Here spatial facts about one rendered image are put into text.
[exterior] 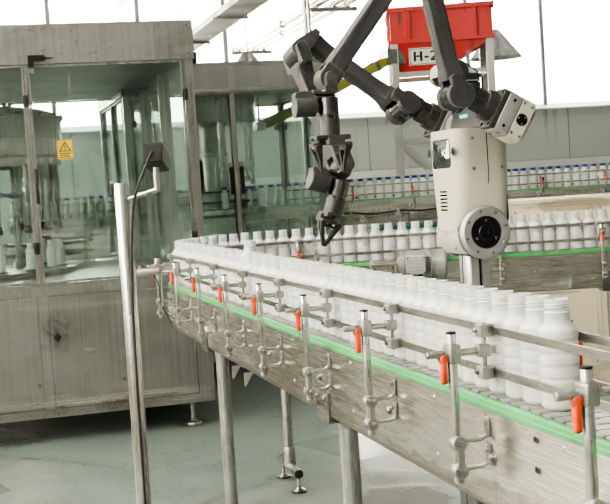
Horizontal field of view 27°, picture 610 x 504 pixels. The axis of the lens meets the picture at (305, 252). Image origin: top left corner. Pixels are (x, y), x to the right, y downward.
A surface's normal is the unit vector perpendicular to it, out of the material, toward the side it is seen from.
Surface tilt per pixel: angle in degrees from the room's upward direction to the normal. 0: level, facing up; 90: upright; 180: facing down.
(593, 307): 91
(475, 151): 90
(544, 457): 90
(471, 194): 101
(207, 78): 90
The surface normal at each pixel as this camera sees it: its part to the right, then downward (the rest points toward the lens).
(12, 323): 0.26, 0.04
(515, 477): -0.96, 0.07
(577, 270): -0.05, 0.06
